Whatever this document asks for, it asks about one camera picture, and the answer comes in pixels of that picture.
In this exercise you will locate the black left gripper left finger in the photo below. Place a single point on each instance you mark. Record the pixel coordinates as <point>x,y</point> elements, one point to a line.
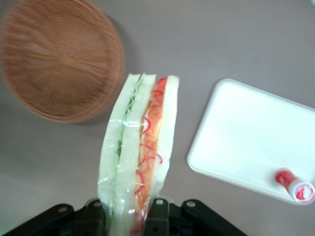
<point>94,216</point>

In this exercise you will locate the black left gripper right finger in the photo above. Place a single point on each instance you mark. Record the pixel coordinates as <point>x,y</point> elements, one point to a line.
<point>158,214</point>

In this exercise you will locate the triangle sandwich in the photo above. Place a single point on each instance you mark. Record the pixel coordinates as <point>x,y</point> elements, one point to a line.
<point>137,152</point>

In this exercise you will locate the beige plastic tray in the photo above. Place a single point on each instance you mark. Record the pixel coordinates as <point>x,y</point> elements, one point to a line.
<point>246,137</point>

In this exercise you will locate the round brown wicker basket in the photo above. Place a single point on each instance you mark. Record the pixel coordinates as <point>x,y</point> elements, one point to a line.
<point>59,61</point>

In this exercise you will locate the small red yogurt drink bottle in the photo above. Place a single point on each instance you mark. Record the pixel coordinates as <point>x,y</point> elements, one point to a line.
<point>295,185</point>

